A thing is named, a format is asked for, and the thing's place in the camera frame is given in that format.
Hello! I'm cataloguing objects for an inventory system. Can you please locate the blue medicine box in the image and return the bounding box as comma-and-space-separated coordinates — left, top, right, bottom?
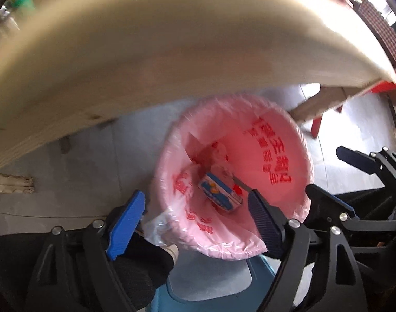
198, 172, 243, 213

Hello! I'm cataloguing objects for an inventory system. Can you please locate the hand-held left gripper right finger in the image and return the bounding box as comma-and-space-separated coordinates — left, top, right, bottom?
248, 188, 369, 312

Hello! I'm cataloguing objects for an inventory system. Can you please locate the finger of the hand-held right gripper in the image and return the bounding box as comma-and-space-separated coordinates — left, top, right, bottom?
305, 184, 396, 232
336, 146, 396, 196

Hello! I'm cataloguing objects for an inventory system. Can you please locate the bin with pink bag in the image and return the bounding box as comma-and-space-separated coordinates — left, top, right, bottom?
142, 94, 315, 261

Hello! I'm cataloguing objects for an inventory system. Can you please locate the blue plastic stool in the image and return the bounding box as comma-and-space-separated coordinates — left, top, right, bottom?
152, 255, 276, 312

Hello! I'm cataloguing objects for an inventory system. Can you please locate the person's black trouser leg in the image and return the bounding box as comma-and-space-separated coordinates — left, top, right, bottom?
0, 234, 174, 312

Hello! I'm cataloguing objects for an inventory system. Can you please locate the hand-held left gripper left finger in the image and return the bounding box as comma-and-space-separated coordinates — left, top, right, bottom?
25, 189, 146, 312

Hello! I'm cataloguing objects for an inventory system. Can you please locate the red plastic stool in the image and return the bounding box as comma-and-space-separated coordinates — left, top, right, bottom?
310, 80, 396, 139

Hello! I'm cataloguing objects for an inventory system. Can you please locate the red checkered cloth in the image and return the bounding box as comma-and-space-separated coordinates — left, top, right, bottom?
359, 0, 396, 72

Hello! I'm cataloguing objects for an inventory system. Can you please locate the beige wooden table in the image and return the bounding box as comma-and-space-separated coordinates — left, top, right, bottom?
0, 0, 396, 196

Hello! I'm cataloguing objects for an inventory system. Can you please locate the beige shoe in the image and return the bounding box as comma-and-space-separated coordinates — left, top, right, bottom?
162, 245, 179, 264

